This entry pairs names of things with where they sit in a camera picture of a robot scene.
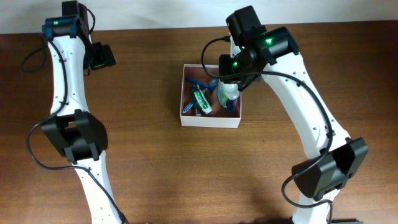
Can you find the blue white toothbrush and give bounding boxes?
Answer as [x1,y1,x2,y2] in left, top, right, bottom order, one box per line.
[182,77,220,114]

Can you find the blue disposable razor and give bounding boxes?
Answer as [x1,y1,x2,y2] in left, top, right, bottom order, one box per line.
[186,77,218,95]

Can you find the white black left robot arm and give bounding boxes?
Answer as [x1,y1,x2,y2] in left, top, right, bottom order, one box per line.
[40,1,127,223]

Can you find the teal white toothpaste tube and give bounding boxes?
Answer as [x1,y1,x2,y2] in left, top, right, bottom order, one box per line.
[194,106,202,116]

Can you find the white cardboard box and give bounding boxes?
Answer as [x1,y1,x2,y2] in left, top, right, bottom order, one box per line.
[179,64,242,128]

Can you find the green Dettol soap bar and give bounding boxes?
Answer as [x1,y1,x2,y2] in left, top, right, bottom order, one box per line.
[190,85,213,114]

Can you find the clear purple foam soap bottle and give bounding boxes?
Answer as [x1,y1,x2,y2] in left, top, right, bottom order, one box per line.
[217,80,240,113]

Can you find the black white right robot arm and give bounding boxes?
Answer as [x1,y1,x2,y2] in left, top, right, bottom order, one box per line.
[219,6,368,223]

